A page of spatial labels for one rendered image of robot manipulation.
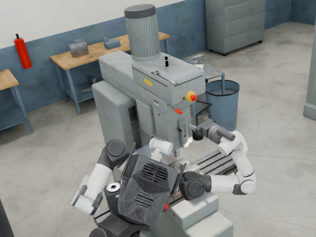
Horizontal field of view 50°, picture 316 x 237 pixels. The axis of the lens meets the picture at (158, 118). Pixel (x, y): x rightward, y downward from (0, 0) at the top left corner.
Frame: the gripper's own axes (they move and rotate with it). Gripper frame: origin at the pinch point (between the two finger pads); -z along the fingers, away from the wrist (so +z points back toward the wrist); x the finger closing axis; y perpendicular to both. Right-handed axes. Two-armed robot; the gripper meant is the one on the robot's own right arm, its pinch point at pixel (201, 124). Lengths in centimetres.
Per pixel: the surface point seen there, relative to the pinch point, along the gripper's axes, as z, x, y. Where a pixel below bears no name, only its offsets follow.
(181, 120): -31.0, -8.5, 15.0
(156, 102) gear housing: -40.4, 2.7, 1.0
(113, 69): -103, 1, -3
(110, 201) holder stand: -42, 46, 59
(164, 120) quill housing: -37.4, 0.6, 13.6
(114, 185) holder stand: -49, 39, 54
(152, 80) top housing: -40.3, 3.6, -14.1
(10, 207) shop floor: -229, 111, 170
